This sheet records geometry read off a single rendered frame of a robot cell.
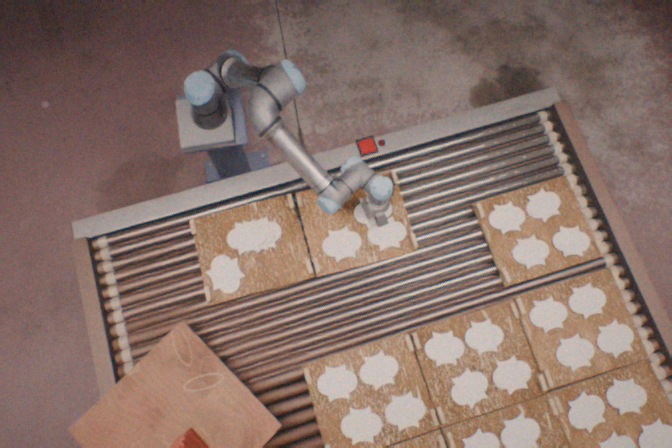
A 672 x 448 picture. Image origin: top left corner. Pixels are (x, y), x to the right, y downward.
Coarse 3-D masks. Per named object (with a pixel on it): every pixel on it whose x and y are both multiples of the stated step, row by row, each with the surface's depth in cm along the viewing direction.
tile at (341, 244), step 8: (328, 232) 204; (336, 232) 204; (344, 232) 204; (352, 232) 204; (328, 240) 203; (336, 240) 203; (344, 240) 203; (352, 240) 203; (360, 240) 203; (328, 248) 202; (336, 248) 202; (344, 248) 202; (352, 248) 202; (336, 256) 202; (344, 256) 202; (352, 256) 202
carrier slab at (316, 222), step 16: (384, 176) 212; (304, 192) 209; (400, 192) 210; (304, 208) 207; (320, 208) 207; (352, 208) 208; (400, 208) 208; (304, 224) 206; (320, 224) 206; (336, 224) 206; (352, 224) 206; (320, 240) 204; (368, 240) 204; (320, 256) 202; (368, 256) 203; (384, 256) 203; (320, 272) 201
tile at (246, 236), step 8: (240, 224) 202; (248, 224) 202; (232, 232) 201; (240, 232) 201; (248, 232) 201; (256, 232) 201; (264, 232) 201; (232, 240) 200; (240, 240) 200; (248, 240) 200; (256, 240) 200; (264, 240) 200; (240, 248) 199; (248, 248) 199; (256, 248) 199
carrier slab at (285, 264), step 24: (216, 216) 205; (240, 216) 206; (264, 216) 206; (288, 216) 206; (216, 240) 203; (288, 240) 204; (240, 264) 201; (264, 264) 201; (288, 264) 201; (240, 288) 198; (264, 288) 199
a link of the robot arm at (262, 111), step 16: (256, 96) 167; (256, 112) 168; (272, 112) 169; (256, 128) 170; (272, 128) 169; (272, 144) 173; (288, 144) 171; (288, 160) 174; (304, 160) 173; (304, 176) 175; (320, 176) 175; (320, 192) 177; (336, 192) 177; (352, 192) 180; (336, 208) 178
